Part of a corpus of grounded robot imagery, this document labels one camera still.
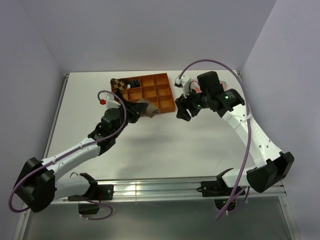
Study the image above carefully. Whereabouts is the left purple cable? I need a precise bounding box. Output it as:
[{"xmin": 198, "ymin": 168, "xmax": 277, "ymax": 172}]
[{"xmin": 8, "ymin": 90, "xmax": 130, "ymax": 221}]

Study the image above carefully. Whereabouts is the brown sock striped cuff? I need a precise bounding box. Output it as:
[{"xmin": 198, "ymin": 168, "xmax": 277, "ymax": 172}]
[{"xmin": 137, "ymin": 98, "xmax": 161, "ymax": 118}]

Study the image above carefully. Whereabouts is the checkered brown rolled sock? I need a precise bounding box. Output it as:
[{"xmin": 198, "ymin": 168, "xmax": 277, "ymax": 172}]
[{"xmin": 110, "ymin": 78, "xmax": 131, "ymax": 100}]

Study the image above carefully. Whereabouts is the pink green dotted sock pair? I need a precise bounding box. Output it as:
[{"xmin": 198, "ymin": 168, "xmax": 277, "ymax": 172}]
[{"xmin": 189, "ymin": 79, "xmax": 227, "ymax": 93}]

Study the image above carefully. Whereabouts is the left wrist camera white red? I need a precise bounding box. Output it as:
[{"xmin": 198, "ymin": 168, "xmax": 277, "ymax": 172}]
[{"xmin": 97, "ymin": 92, "xmax": 121, "ymax": 109}]

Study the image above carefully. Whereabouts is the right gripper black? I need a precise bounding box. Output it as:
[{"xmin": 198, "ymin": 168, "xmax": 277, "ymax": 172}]
[{"xmin": 174, "ymin": 84, "xmax": 210, "ymax": 122}]

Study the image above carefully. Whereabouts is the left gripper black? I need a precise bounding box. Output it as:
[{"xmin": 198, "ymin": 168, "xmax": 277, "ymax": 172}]
[{"xmin": 112, "ymin": 99, "xmax": 148, "ymax": 138}]

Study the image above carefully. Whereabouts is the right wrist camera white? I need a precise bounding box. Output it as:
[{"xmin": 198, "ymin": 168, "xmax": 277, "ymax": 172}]
[{"xmin": 174, "ymin": 75, "xmax": 193, "ymax": 98}]

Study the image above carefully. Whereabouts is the black white striped sock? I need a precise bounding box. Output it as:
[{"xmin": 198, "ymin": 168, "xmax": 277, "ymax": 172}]
[{"xmin": 127, "ymin": 79, "xmax": 141, "ymax": 89}]

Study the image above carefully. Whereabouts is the aluminium rail frame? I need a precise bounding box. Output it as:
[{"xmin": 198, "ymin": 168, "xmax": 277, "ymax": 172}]
[{"xmin": 23, "ymin": 175, "xmax": 287, "ymax": 206}]

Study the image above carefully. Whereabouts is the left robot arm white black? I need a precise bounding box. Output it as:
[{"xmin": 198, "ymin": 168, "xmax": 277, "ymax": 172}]
[{"xmin": 12, "ymin": 100, "xmax": 149, "ymax": 213}]

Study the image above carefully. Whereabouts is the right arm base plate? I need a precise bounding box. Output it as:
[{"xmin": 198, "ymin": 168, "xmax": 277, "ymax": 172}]
[{"xmin": 196, "ymin": 178, "xmax": 233, "ymax": 197}]

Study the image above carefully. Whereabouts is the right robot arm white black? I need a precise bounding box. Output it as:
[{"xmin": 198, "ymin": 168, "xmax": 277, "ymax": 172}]
[{"xmin": 174, "ymin": 71, "xmax": 295, "ymax": 195}]

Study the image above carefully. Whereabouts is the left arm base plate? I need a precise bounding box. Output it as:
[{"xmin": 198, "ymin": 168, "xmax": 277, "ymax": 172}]
[{"xmin": 67, "ymin": 184, "xmax": 114, "ymax": 202}]

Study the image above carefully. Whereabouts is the orange compartment tray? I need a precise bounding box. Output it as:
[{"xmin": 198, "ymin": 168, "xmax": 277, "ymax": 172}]
[{"xmin": 122, "ymin": 73, "xmax": 176, "ymax": 114}]

